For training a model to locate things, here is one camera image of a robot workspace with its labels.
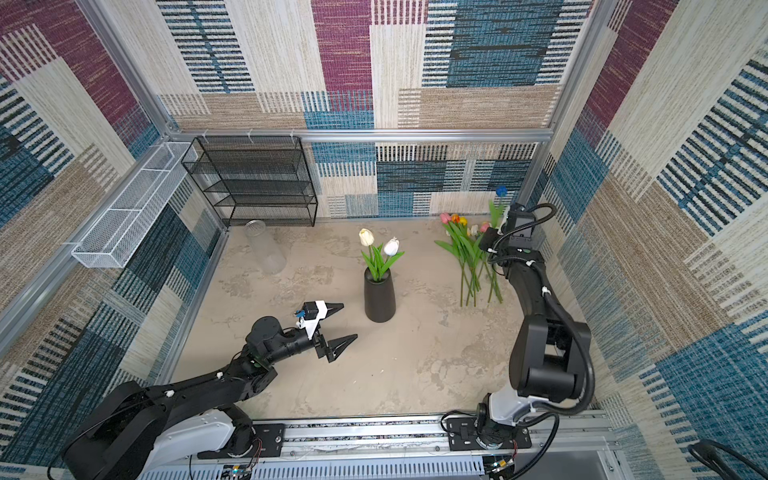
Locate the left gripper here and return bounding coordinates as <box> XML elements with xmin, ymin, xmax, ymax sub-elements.
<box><xmin>265</xmin><ymin>303</ymin><xmax>355</xmax><ymax>368</ymax></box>

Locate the blue tulip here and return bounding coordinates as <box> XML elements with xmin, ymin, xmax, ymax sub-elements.
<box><xmin>489</xmin><ymin>186</ymin><xmax>508</xmax><ymax>231</ymax></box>

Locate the dark grey cylindrical vase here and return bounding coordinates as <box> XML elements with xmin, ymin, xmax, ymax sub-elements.
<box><xmin>364</xmin><ymin>269</ymin><xmax>396</xmax><ymax>323</ymax></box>

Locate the cream white tulip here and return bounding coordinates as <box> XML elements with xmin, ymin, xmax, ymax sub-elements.
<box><xmin>358</xmin><ymin>228</ymin><xmax>384</xmax><ymax>282</ymax></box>

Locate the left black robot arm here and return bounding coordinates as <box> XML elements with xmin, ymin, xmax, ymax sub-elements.
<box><xmin>60</xmin><ymin>300</ymin><xmax>357</xmax><ymax>479</ymax></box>

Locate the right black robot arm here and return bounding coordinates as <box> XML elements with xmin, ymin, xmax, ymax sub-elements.
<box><xmin>475</xmin><ymin>203</ymin><xmax>596</xmax><ymax>449</ymax></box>

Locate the clear glass vase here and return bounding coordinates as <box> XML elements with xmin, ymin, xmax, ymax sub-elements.
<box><xmin>245</xmin><ymin>220</ymin><xmax>287</xmax><ymax>275</ymax></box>

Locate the light pink tulip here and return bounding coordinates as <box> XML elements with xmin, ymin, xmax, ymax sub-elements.
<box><xmin>478</xmin><ymin>222</ymin><xmax>503</xmax><ymax>304</ymax></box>

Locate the orange red tulip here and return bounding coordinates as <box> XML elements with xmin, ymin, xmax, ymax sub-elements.
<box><xmin>447</xmin><ymin>214</ymin><xmax>483</xmax><ymax>306</ymax></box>

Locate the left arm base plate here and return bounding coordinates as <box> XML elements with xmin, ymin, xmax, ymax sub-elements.
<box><xmin>196</xmin><ymin>423</ymin><xmax>286</xmax><ymax>460</ymax></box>

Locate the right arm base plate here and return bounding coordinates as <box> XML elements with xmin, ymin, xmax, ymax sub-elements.
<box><xmin>439</xmin><ymin>412</ymin><xmax>532</xmax><ymax>451</ymax></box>

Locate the black wire shelf rack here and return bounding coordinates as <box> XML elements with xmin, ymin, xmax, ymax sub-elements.
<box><xmin>181</xmin><ymin>136</ymin><xmax>318</xmax><ymax>227</ymax></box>

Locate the aluminium mounting rail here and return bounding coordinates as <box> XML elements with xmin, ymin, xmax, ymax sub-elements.
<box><xmin>142</xmin><ymin>411</ymin><xmax>633</xmax><ymax>479</ymax></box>

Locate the white wire mesh basket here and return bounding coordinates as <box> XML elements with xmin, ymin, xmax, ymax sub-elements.
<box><xmin>71</xmin><ymin>142</ymin><xmax>190</xmax><ymax>269</ymax></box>

